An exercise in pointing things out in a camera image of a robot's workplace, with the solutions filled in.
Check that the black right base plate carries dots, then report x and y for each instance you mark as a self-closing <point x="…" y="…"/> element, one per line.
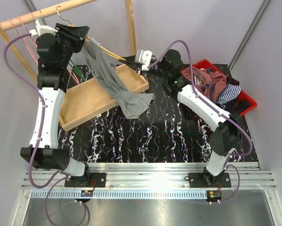
<point x="201" y="180"/>

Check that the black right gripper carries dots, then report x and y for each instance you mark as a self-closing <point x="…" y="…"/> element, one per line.
<point x="130" y="61"/>

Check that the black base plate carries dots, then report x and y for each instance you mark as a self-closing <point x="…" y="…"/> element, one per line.
<point x="93" y="179"/>
<point x="201" y="180"/>

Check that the navy maroon tank top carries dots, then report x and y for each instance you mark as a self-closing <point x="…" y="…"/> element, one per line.
<point x="239" y="104"/>

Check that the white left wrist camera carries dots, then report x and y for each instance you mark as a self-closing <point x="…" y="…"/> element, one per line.
<point x="41" y="28"/>

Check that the green hanger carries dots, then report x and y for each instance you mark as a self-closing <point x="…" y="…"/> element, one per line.
<point x="76" y="70"/>

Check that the wooden clothes rack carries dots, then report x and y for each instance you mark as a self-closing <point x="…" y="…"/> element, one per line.
<point x="86" y="100"/>

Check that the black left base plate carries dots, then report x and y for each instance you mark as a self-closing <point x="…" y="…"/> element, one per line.
<point x="93" y="179"/>

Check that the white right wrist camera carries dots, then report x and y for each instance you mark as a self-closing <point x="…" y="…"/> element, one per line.
<point x="143" y="57"/>

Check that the salmon pink tank top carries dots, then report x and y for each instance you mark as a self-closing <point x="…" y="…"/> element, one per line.
<point x="209" y="82"/>

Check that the yellow hanger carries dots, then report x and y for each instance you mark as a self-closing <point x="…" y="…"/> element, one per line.
<point x="88" y="39"/>

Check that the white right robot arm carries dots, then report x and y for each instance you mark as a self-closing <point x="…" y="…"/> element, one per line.
<point x="195" y="90"/>

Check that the grey tank top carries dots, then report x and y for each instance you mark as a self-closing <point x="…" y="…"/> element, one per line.
<point x="132" y="104"/>

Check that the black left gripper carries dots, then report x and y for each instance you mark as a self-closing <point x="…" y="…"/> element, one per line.
<point x="76" y="34"/>

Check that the blue striped tank top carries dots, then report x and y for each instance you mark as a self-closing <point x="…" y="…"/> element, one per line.
<point x="230" y="93"/>

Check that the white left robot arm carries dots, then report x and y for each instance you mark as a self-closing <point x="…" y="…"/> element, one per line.
<point x="55" y="50"/>

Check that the aluminium mounting rail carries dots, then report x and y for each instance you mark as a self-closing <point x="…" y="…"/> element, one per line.
<point x="151" y="181"/>

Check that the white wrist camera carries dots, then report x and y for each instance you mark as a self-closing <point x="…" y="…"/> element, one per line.
<point x="41" y="28"/>
<point x="143" y="57"/>

